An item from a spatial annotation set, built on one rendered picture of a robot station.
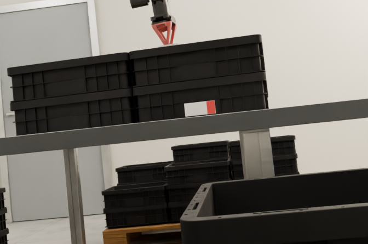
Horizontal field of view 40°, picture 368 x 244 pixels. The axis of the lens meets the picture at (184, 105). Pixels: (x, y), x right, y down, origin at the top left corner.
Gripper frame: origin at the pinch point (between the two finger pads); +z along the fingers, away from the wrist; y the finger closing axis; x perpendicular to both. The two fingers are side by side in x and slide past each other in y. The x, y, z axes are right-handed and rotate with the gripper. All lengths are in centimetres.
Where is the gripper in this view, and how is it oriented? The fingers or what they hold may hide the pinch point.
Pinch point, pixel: (167, 44)
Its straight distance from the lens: 171.1
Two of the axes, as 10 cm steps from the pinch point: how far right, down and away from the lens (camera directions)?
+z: 1.9, 9.8, -0.5
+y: -2.1, -0.1, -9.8
